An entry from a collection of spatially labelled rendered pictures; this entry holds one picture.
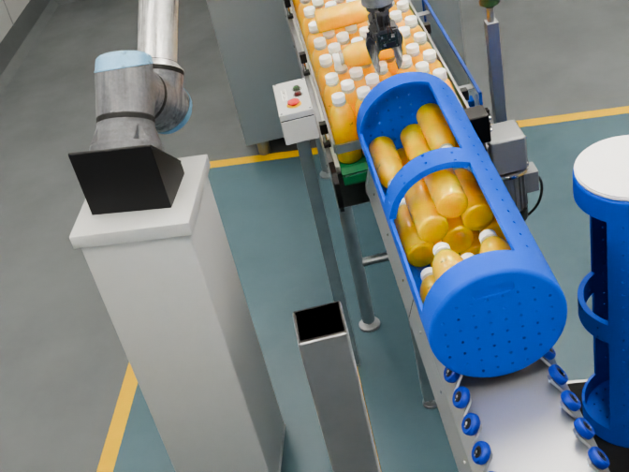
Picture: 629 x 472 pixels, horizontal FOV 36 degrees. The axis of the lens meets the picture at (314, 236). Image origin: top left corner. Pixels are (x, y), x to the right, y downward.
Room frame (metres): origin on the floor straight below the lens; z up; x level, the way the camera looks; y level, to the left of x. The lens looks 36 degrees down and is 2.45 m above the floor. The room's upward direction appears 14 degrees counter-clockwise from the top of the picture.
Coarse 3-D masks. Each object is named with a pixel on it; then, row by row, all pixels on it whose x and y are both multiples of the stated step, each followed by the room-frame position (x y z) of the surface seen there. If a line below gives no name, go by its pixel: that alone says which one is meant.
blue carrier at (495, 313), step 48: (384, 96) 2.29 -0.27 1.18; (432, 96) 2.29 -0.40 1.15; (480, 144) 1.97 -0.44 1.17; (384, 192) 2.07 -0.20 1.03; (528, 240) 1.55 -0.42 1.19; (432, 288) 1.48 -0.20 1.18; (480, 288) 1.43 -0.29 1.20; (528, 288) 1.43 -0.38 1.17; (432, 336) 1.43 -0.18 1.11; (480, 336) 1.43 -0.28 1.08; (528, 336) 1.43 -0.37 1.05
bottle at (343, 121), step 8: (336, 104) 2.47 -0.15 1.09; (344, 104) 2.47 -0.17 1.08; (336, 112) 2.46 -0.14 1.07; (344, 112) 2.45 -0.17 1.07; (352, 112) 2.47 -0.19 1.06; (336, 120) 2.45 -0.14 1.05; (344, 120) 2.45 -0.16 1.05; (352, 120) 2.46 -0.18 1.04; (336, 128) 2.45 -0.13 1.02; (344, 128) 2.45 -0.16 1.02; (352, 128) 2.45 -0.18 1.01; (336, 136) 2.46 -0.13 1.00; (344, 136) 2.45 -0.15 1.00; (352, 136) 2.45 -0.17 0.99; (352, 152) 2.45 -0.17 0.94; (360, 152) 2.47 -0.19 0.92; (344, 160) 2.45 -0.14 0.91; (352, 160) 2.45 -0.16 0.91
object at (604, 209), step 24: (576, 192) 1.93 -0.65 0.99; (600, 216) 1.84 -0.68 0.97; (624, 216) 1.80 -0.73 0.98; (600, 240) 2.06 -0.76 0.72; (624, 240) 1.80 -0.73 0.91; (600, 264) 2.06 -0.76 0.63; (624, 264) 1.80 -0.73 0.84; (600, 288) 2.06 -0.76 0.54; (624, 288) 1.80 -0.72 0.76; (600, 312) 2.06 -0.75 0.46; (624, 312) 1.80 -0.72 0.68; (600, 336) 1.85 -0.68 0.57; (624, 336) 1.80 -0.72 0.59; (600, 360) 2.05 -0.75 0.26; (624, 360) 1.80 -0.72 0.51; (600, 384) 2.05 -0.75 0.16; (624, 384) 1.81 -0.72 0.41; (600, 408) 1.96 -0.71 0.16; (624, 408) 1.80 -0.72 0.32; (600, 432) 1.86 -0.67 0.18; (624, 432) 1.80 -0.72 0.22
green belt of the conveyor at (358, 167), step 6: (360, 162) 2.44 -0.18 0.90; (366, 162) 2.43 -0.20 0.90; (342, 168) 2.43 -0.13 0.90; (348, 168) 2.43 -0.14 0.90; (354, 168) 2.43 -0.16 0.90; (360, 168) 2.42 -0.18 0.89; (366, 168) 2.42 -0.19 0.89; (342, 174) 2.48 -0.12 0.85; (348, 174) 2.42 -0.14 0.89; (354, 174) 2.41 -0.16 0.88; (360, 174) 2.41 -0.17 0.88; (366, 174) 2.41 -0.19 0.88; (348, 180) 2.41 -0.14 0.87; (354, 180) 2.41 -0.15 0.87; (360, 180) 2.41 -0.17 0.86
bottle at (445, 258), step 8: (440, 248) 1.66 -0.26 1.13; (448, 248) 1.66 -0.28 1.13; (440, 256) 1.62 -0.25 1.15; (448, 256) 1.61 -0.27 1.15; (456, 256) 1.61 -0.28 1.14; (432, 264) 1.62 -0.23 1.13; (440, 264) 1.60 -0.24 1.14; (448, 264) 1.58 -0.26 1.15; (432, 272) 1.61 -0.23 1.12; (440, 272) 1.58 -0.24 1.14
